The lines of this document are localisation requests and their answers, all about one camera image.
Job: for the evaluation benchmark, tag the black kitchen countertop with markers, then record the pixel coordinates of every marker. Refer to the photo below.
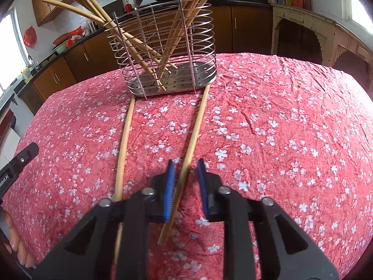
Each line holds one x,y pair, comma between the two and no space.
242,0

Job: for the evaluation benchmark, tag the red bag on dishes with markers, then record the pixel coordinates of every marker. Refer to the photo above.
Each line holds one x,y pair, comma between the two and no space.
71,35

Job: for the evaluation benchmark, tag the yellow green object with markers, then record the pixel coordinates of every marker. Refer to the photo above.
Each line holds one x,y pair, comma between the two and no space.
26,74

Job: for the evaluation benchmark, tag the red floral tablecloth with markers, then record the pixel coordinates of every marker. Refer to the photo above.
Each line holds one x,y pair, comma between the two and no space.
276,140

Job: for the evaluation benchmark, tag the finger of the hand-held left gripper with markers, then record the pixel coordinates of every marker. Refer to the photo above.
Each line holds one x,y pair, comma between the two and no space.
26,153

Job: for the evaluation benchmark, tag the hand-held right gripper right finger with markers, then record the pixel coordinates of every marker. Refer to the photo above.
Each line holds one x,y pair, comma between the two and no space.
203,192

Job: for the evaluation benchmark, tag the white carved wooden sideboard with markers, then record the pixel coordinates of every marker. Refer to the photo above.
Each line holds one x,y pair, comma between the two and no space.
326,32

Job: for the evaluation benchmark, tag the person's left hand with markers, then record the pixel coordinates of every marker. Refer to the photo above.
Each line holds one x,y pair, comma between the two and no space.
17,242

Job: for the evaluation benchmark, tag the bright window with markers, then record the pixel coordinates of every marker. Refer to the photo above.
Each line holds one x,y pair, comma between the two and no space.
11,52
360,8

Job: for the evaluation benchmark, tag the red hanging plastic bag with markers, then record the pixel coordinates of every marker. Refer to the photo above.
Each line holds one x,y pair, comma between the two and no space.
30,36

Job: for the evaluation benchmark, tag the sink faucet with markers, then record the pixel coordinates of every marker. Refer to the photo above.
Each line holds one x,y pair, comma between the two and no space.
32,61

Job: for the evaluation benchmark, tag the green enamel basin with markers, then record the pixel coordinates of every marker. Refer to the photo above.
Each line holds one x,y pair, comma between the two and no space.
62,49

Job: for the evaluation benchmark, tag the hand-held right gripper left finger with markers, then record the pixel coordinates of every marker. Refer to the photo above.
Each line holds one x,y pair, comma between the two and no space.
169,192

